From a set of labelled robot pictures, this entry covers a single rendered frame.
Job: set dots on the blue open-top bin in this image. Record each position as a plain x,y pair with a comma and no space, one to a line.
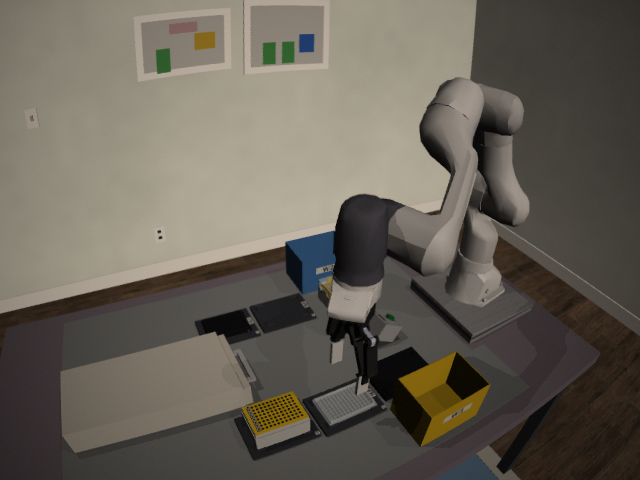
309,259

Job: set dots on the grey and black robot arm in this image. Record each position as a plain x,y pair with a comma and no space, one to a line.
427,243

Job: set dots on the dark grey bench mat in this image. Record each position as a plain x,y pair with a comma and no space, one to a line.
295,358

